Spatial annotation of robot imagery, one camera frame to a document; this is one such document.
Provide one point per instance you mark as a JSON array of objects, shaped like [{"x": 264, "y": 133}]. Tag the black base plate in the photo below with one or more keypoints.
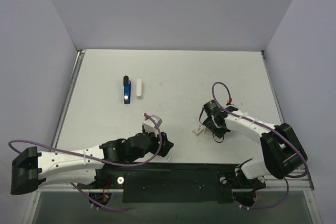
[{"x": 177, "y": 182}]

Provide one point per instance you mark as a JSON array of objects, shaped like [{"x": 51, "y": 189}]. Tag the white stapler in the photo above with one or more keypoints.
[{"x": 139, "y": 88}]

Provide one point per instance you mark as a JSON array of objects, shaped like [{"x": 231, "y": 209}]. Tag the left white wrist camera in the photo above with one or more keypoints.
[{"x": 151, "y": 124}]

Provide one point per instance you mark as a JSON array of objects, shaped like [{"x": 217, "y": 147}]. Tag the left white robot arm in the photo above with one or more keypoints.
[{"x": 33, "y": 168}]

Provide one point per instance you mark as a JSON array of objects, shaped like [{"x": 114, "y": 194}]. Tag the staple box with label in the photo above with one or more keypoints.
[{"x": 197, "y": 131}]

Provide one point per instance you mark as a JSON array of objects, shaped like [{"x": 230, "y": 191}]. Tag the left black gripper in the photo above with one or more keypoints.
[{"x": 166, "y": 145}]

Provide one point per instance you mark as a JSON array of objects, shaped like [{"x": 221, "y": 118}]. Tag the white staple tray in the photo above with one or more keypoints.
[{"x": 208, "y": 132}]

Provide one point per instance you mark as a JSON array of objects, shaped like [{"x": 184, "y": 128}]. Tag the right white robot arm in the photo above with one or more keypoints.
[{"x": 283, "y": 154}]

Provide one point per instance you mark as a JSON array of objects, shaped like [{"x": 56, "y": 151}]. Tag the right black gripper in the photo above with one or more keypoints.
[{"x": 210, "y": 123}]

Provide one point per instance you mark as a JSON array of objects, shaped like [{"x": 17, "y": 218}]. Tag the aluminium frame rail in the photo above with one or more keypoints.
[{"x": 74, "y": 76}]

